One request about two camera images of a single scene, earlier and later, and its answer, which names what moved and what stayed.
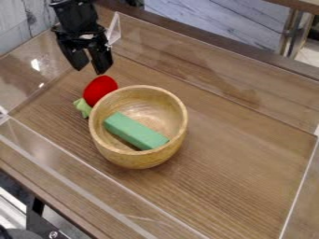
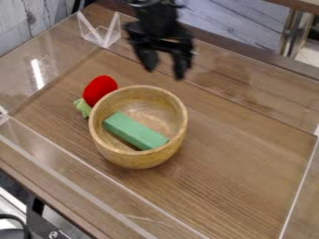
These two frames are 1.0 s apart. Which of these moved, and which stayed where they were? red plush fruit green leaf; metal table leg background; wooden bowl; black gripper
Moved: black gripper
Stayed: metal table leg background; red plush fruit green leaf; wooden bowl
